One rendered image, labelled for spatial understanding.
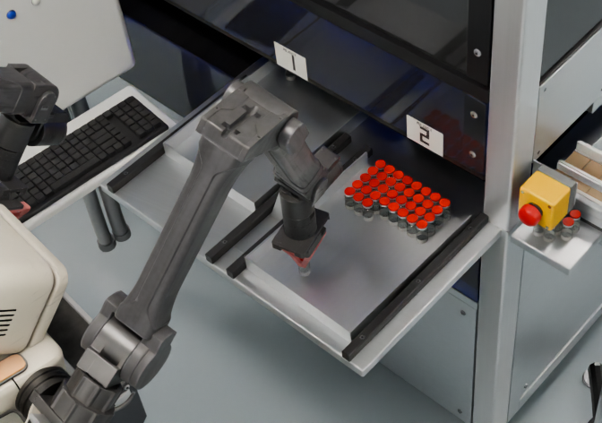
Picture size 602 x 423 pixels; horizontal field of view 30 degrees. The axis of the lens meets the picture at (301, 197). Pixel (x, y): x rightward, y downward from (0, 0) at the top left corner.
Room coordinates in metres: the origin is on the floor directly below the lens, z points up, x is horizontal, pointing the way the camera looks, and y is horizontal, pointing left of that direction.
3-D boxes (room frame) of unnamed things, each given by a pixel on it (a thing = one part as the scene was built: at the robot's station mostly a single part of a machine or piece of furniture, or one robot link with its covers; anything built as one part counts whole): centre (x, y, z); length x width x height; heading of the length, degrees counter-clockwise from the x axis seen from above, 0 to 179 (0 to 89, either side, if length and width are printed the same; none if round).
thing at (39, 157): (1.71, 0.47, 0.82); 0.40 x 0.14 x 0.02; 125
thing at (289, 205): (1.26, 0.00, 1.10); 0.07 x 0.06 x 0.07; 138
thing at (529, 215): (1.24, -0.40, 0.99); 0.04 x 0.04 x 0.04; 42
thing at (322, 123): (1.63, 0.05, 0.90); 0.34 x 0.26 x 0.04; 132
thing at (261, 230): (1.38, 0.07, 0.91); 0.14 x 0.03 x 0.06; 131
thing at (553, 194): (1.27, -0.43, 0.99); 0.08 x 0.07 x 0.07; 132
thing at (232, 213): (1.46, -0.01, 0.87); 0.70 x 0.48 x 0.02; 42
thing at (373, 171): (1.39, -0.20, 0.90); 0.18 x 0.02 x 0.05; 41
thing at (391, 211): (1.36, -0.16, 0.90); 0.18 x 0.02 x 0.05; 41
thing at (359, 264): (1.31, -0.10, 0.90); 0.34 x 0.26 x 0.04; 131
